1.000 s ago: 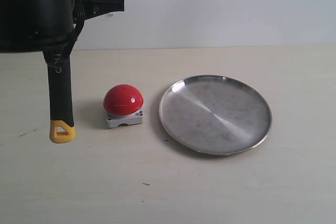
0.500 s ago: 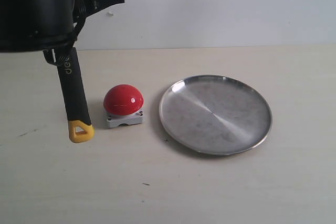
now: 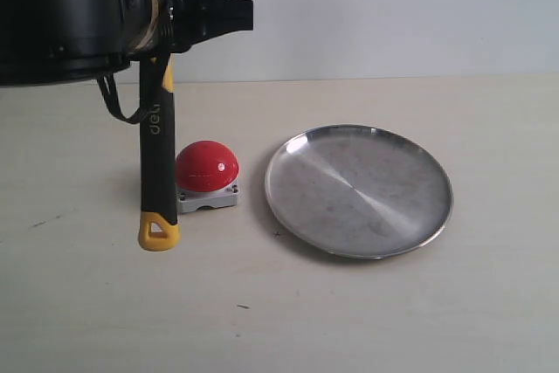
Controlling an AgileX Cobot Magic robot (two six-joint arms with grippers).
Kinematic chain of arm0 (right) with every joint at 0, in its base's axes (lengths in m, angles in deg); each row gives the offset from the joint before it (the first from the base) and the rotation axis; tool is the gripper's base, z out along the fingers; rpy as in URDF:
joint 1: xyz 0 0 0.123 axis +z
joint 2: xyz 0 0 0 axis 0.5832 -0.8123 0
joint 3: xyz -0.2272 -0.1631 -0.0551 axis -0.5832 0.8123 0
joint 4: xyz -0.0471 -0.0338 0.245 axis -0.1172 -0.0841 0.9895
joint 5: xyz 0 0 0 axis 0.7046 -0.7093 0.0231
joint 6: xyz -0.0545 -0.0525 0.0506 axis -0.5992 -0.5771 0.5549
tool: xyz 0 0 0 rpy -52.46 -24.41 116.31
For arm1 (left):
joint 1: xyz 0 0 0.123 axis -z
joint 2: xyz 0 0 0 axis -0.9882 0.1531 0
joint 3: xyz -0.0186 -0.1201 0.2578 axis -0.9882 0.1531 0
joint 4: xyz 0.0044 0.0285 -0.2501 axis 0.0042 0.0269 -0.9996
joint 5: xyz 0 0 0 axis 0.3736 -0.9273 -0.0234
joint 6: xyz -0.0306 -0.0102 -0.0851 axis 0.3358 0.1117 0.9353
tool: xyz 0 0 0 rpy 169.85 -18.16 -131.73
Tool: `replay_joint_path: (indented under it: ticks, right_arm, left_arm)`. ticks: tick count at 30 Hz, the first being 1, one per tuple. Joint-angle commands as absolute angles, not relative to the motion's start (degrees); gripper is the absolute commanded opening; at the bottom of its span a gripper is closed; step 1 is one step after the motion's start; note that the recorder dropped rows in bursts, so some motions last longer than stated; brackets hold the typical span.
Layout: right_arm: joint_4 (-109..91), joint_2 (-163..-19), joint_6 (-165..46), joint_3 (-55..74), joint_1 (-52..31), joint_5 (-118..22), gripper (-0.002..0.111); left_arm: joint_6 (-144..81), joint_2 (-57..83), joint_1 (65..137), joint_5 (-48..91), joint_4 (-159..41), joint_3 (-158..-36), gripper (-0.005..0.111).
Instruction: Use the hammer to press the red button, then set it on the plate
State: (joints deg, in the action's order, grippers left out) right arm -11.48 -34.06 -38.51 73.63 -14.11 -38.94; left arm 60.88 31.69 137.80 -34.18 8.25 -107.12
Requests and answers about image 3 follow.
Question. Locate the round steel plate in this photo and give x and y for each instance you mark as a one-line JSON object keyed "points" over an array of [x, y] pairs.
{"points": [[358, 192]]}

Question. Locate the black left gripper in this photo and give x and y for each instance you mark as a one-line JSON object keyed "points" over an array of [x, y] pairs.
{"points": [[157, 26]]}

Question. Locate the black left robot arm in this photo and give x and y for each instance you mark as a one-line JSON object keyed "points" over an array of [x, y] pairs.
{"points": [[45, 42]]}

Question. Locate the red dome push button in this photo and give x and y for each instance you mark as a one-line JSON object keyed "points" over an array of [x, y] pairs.
{"points": [[206, 174]]}

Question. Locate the yellow black claw hammer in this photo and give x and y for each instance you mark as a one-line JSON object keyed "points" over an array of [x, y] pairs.
{"points": [[159, 229]]}

